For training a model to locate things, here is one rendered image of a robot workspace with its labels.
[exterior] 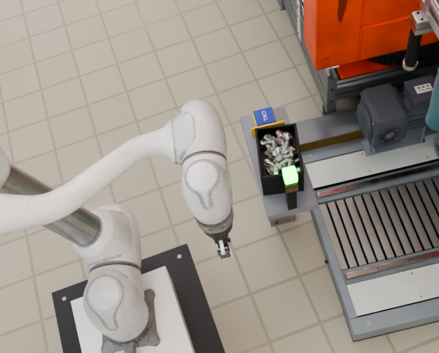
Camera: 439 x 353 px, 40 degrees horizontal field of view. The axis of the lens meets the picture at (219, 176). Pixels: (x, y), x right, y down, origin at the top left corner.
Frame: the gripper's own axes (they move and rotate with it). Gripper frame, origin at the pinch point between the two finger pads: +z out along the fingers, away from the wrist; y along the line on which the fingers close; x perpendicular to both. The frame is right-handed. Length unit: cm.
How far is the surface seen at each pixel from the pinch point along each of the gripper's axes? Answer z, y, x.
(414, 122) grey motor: 46, -56, 75
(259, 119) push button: 31, -61, 19
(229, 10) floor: 84, -171, 20
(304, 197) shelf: 33, -28, 27
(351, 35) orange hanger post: 13, -75, 55
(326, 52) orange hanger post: 18, -75, 46
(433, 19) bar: -19, -47, 68
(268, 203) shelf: 32.5, -28.3, 15.2
